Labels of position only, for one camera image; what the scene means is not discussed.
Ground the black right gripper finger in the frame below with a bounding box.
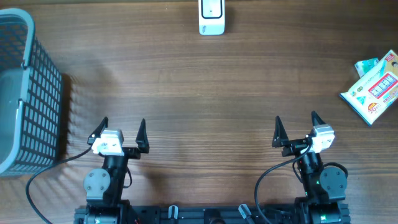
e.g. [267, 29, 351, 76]
[272, 116, 289, 147]
[311, 111, 326, 126]

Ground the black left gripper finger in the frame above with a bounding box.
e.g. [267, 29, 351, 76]
[136, 119, 150, 154]
[87, 116, 108, 146]

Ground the yellow wet wipes pack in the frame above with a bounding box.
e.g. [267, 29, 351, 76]
[340, 50, 397, 125]

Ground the teal tissue pack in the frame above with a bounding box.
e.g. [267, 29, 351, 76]
[354, 58, 379, 78]

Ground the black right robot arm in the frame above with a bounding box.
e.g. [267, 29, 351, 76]
[272, 111, 351, 224]

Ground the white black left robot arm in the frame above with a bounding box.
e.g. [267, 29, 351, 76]
[74, 117, 150, 224]

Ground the white barcode scanner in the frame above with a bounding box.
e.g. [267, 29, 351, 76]
[198, 0, 226, 35]

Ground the grey black shopping basket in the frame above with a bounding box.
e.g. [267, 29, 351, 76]
[1, 8, 63, 177]

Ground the black right camera cable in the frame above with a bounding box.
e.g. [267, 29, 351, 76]
[254, 142, 313, 224]

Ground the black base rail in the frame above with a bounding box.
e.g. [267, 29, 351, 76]
[73, 203, 351, 224]

